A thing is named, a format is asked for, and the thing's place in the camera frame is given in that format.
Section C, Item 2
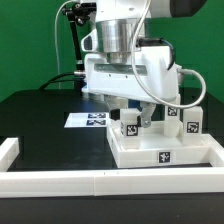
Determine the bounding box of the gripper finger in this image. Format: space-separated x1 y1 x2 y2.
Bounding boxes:
106 96 128 121
140 102 156 128

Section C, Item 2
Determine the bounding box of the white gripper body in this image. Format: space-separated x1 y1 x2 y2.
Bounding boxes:
85 46 178 103

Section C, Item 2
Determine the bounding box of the white square table top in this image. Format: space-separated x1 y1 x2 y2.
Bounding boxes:
107 121 224 168

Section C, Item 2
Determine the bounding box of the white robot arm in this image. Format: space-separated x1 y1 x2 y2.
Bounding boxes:
71 0 207 127

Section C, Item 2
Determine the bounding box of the white marker sheet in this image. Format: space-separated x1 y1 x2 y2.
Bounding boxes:
64 112 109 128

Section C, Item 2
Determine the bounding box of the white U-shaped fence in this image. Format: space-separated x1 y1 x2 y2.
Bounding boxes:
0 138 224 198

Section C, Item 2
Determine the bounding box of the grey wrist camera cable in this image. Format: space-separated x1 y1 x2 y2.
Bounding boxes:
130 0 208 110

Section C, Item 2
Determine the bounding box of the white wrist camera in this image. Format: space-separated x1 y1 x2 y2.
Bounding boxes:
81 29 98 52

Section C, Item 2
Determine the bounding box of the black cable bundle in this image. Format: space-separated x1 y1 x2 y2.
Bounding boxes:
38 3 88 91

